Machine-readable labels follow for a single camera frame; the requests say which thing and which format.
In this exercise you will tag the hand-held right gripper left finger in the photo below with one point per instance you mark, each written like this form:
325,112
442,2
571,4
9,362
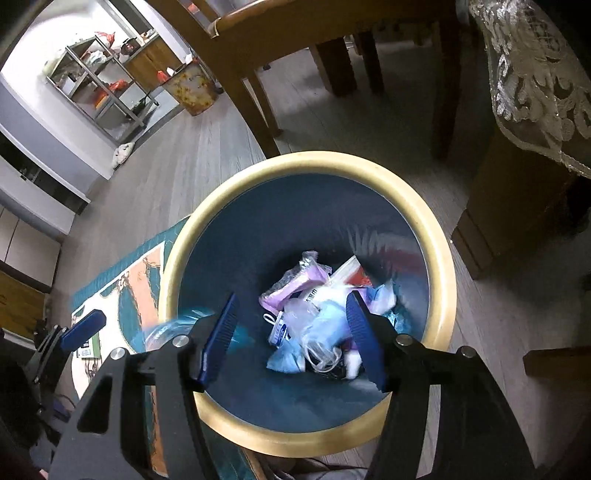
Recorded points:
219,341

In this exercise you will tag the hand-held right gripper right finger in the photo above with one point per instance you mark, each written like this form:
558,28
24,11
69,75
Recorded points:
364,341

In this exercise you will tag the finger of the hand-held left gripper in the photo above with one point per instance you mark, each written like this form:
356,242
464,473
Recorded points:
61,410
85,328

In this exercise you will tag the white paper scrap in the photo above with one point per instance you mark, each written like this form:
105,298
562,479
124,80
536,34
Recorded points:
354,364

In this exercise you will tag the blue face mask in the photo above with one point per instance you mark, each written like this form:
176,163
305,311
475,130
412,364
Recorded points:
284,360
383,300
330,318

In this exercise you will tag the pale blue plastic wrapper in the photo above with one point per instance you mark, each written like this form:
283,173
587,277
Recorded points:
166,327

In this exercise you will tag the clear plastic bag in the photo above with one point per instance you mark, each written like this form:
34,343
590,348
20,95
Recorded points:
298,316

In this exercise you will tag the purple plastic bag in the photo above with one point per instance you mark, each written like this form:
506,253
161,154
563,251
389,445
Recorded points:
300,281

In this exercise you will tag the blue bin with yellow rim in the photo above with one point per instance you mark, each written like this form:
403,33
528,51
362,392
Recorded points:
258,221

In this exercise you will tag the green white cardboard box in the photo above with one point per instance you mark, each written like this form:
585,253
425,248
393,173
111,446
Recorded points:
93,348

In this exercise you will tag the white blue packet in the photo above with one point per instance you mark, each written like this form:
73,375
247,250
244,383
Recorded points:
279,330

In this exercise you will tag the teal orange printed mat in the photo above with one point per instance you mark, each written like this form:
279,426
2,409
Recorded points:
134,277

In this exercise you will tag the brown wooden cabinet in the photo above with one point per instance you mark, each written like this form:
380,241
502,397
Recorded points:
18,304

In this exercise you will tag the beige refrigerator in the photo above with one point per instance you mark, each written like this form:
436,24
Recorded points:
23,249

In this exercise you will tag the wooden chair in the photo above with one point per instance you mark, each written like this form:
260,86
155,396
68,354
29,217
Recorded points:
277,46
558,364

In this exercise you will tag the wooden table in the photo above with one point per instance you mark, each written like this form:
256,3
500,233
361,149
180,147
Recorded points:
503,198

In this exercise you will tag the metal shelf rack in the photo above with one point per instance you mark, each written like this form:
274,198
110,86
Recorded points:
115,104

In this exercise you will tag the floral waste bin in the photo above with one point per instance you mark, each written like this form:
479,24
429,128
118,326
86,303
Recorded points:
194,90

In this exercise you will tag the wooden door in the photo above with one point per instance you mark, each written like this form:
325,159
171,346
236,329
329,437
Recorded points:
147,64

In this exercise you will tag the lace tablecloth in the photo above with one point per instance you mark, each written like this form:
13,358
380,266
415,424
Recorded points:
531,83

